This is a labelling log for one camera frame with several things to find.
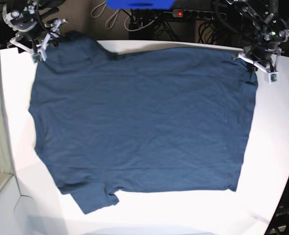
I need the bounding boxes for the dark blue t-shirt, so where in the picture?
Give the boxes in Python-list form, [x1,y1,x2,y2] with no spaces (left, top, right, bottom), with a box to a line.
[29,32,258,213]

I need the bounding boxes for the blue plastic bin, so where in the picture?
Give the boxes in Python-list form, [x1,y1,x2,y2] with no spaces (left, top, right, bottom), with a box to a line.
[107,0,175,9]

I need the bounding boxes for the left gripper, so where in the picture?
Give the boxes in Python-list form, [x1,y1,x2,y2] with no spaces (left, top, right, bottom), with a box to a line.
[244,45,278,72]

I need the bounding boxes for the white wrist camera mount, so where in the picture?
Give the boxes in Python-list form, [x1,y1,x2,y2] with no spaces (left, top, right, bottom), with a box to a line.
[232,48,282,84]
[6,19,68,64]

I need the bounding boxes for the black power strip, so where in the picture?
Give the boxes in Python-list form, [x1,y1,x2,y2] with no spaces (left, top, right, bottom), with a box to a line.
[172,9,216,20]

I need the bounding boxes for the white looped cable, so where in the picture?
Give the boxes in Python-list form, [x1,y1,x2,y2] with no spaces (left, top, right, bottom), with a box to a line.
[90,0,122,29]

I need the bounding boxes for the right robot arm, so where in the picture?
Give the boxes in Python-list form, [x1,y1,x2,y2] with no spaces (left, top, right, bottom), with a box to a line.
[2,0,64,50]

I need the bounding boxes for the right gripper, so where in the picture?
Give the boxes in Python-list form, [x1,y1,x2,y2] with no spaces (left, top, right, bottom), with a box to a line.
[19,26,61,49]

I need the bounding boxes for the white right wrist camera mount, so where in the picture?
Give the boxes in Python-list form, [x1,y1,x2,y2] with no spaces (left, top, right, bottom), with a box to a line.
[6,19,68,64]

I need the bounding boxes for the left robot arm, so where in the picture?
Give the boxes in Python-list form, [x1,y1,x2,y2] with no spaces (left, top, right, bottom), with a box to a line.
[213,0,289,74]

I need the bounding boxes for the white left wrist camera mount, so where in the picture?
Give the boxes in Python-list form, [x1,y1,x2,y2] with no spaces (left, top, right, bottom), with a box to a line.
[232,48,282,84]

